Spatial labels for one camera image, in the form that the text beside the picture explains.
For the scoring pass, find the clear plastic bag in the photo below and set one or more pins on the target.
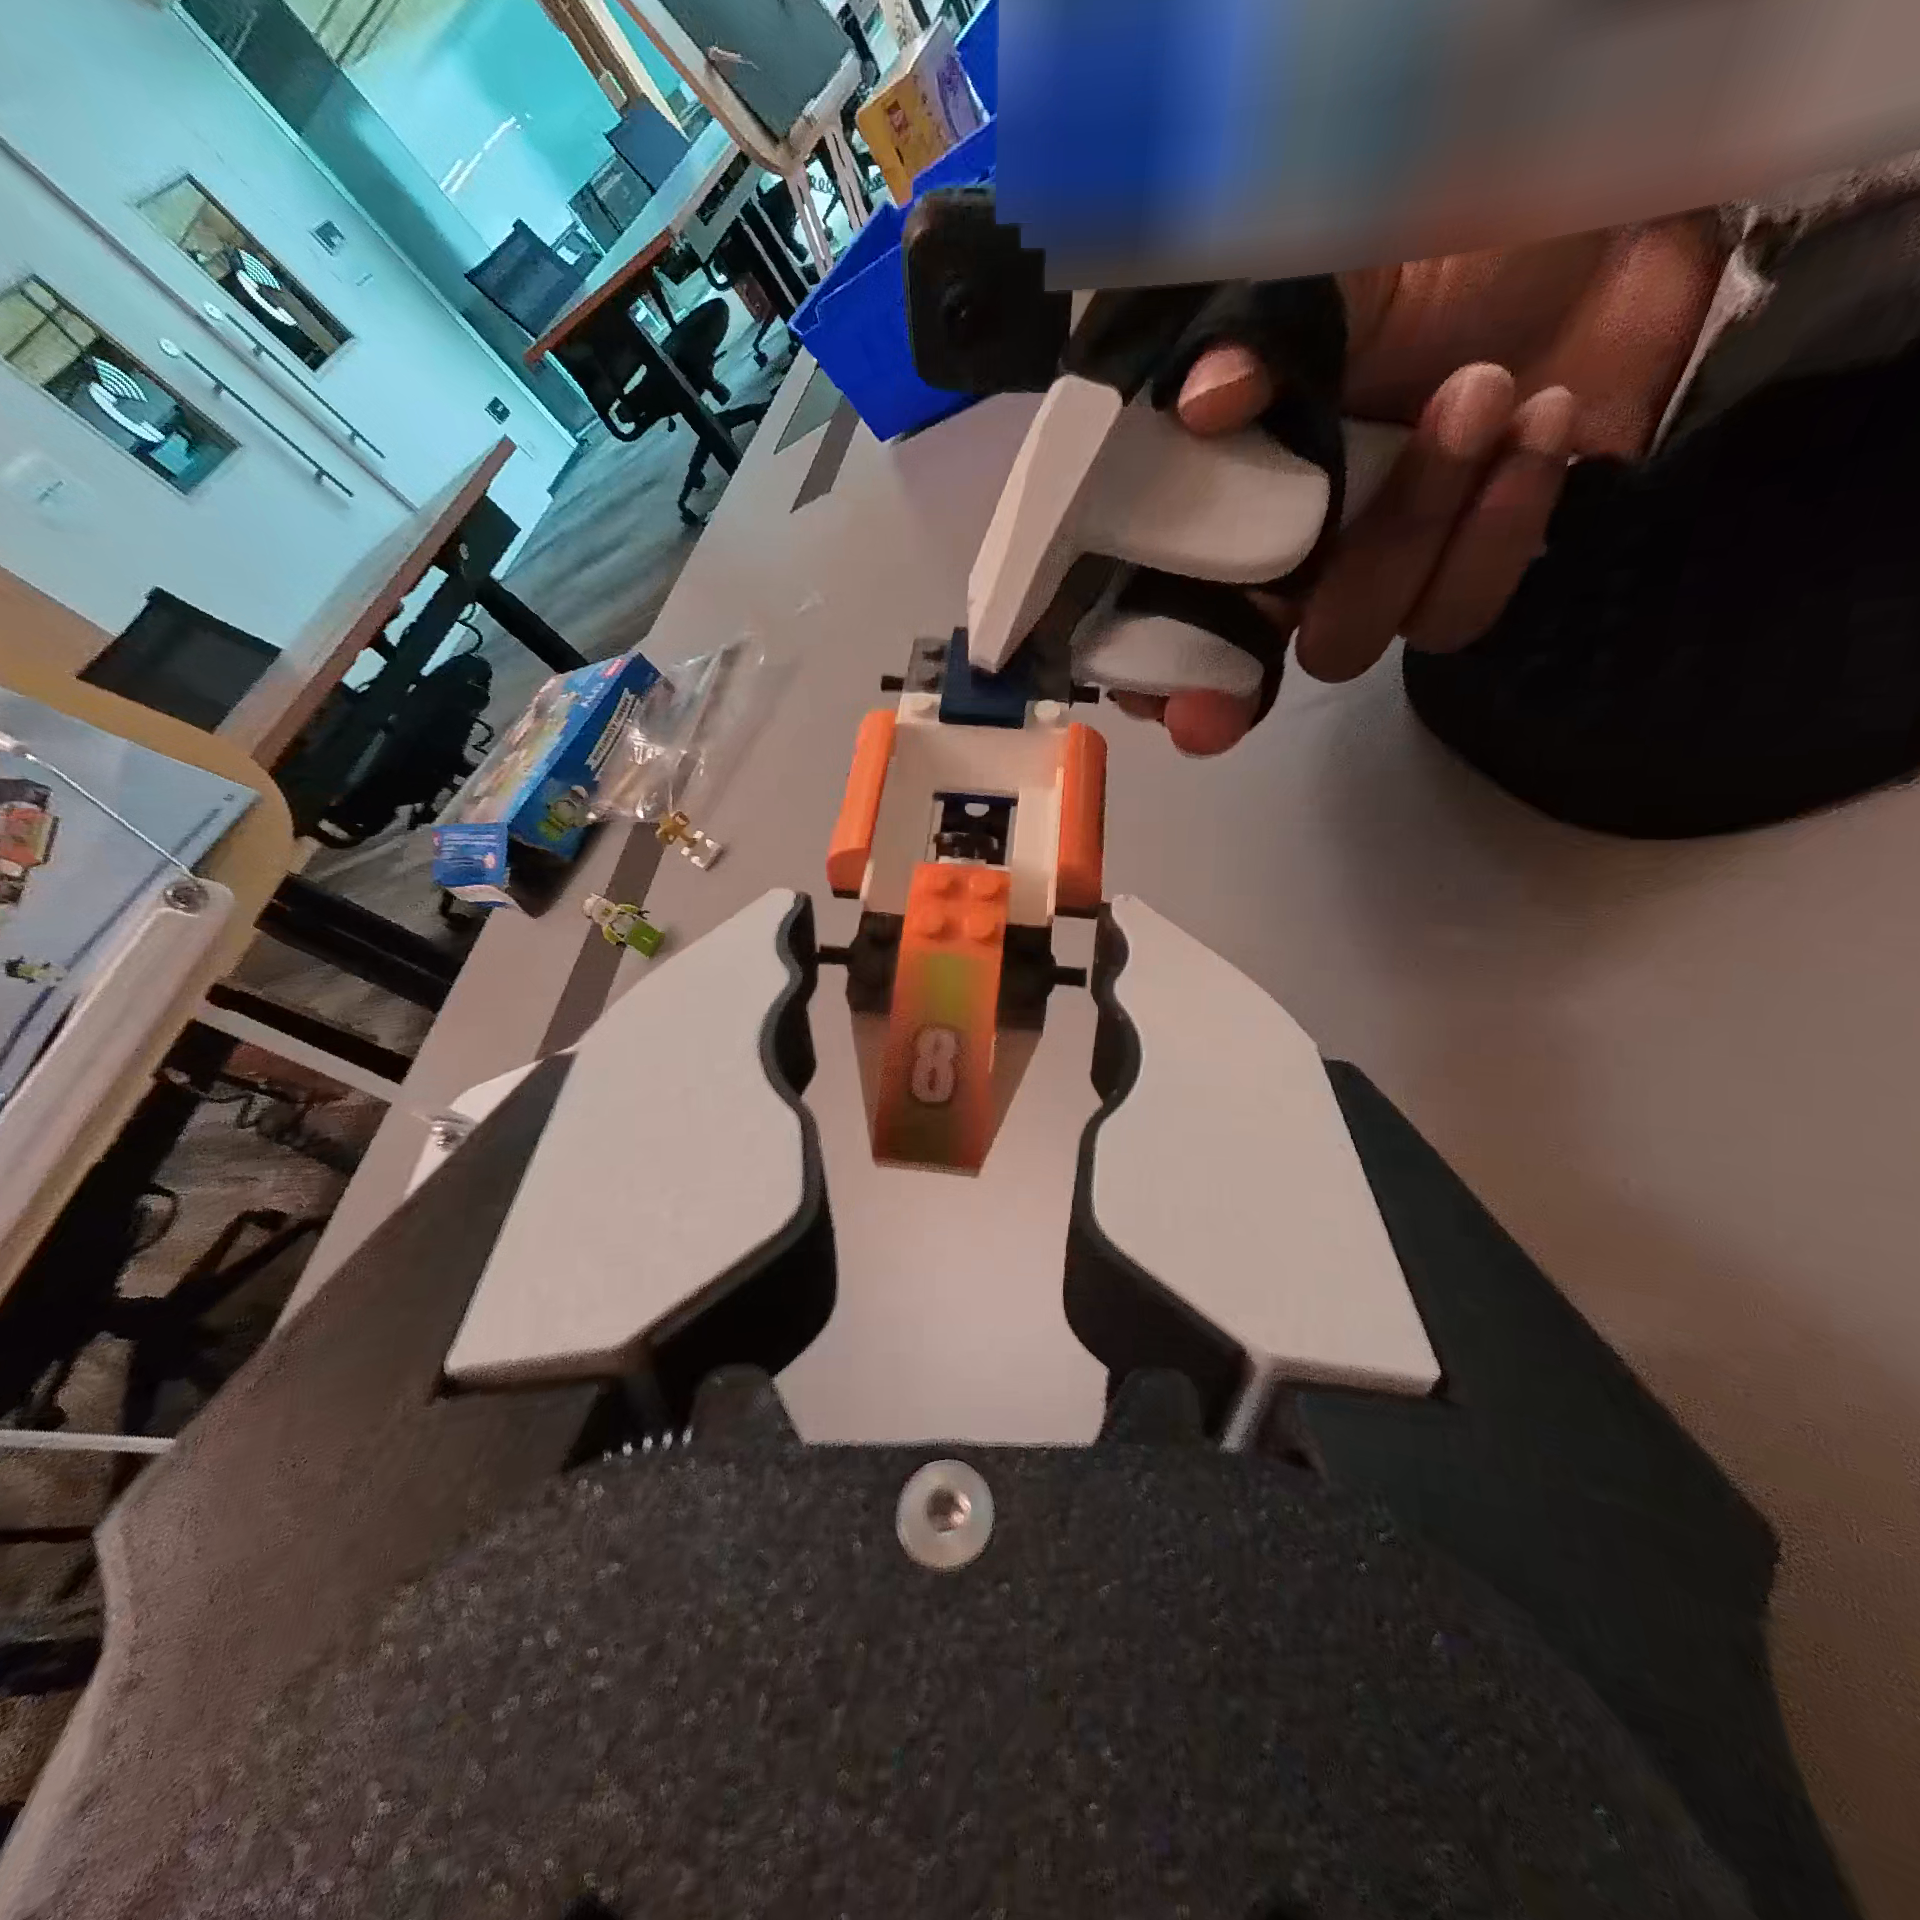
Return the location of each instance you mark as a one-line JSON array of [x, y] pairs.
[[674, 737]]

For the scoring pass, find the white book stand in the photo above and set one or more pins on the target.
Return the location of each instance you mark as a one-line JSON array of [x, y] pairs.
[[135, 1020]]

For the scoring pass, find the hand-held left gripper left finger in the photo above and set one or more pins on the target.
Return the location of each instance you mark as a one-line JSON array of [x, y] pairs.
[[644, 1187]]

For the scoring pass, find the small gold trophy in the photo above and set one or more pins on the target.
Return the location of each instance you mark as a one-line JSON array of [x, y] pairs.
[[694, 841]]

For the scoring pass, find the person's right forearm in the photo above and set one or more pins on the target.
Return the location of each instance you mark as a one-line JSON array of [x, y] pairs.
[[1801, 271]]

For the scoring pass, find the blue storage bin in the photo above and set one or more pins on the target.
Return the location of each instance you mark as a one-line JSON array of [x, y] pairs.
[[886, 299]]

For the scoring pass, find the black office chair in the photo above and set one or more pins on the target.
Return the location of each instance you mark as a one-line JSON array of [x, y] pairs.
[[674, 362], [182, 661], [526, 271], [392, 737]]

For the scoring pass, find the yellow small box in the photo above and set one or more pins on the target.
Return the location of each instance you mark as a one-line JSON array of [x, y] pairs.
[[914, 105]]

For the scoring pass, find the green minifigure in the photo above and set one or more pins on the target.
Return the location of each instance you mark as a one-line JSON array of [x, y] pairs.
[[627, 924]]

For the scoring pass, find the orange white lego car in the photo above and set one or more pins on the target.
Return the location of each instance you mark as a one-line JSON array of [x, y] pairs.
[[1036, 795]]

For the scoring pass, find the blue cardboard box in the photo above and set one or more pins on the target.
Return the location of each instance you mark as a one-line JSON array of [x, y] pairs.
[[547, 776]]

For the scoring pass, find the orange printed lego piece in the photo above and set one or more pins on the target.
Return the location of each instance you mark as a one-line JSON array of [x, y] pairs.
[[937, 1051]]

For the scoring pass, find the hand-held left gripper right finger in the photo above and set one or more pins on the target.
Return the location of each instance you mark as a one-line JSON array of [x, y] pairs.
[[1260, 1187]]

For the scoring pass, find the instruction booklet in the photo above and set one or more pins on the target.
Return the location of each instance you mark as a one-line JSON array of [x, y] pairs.
[[92, 871]]

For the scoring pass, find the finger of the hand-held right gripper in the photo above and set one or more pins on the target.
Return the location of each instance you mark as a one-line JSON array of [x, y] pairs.
[[1044, 511]]

